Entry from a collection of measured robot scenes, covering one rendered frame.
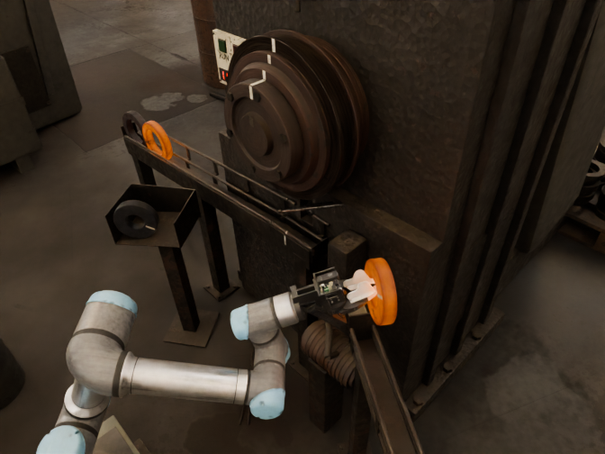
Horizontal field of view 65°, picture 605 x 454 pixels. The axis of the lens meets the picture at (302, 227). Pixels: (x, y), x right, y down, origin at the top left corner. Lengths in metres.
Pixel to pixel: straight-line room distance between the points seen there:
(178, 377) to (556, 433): 1.49
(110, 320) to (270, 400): 0.40
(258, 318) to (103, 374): 0.34
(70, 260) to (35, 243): 0.29
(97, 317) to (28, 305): 1.54
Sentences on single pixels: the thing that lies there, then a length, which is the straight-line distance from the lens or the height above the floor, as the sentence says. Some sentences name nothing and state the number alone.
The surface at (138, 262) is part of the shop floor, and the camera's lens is 2.67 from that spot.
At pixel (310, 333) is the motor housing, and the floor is 0.53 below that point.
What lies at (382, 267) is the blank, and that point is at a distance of 1.08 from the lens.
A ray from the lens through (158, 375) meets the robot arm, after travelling 1.09.
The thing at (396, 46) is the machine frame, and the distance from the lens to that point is 1.19.
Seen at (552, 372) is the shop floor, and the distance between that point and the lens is 2.29.
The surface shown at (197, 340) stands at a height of 0.01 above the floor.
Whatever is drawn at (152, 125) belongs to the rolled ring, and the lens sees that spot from 2.18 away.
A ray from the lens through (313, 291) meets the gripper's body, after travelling 1.06.
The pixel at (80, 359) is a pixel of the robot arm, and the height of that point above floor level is 0.91.
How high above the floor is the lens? 1.74
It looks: 40 degrees down
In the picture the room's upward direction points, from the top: 2 degrees counter-clockwise
